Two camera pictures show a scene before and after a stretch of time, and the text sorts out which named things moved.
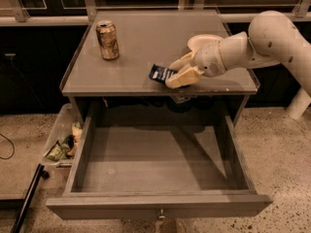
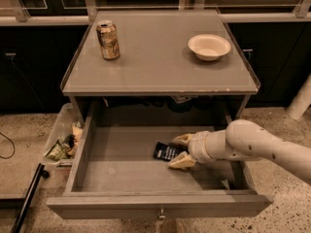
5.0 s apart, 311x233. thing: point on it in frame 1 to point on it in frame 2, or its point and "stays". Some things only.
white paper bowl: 205,43 stays
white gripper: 210,60 to 196,147
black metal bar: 28,199 stays
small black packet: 160,74 to 167,150
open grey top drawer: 195,171 stays
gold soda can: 108,40 stays
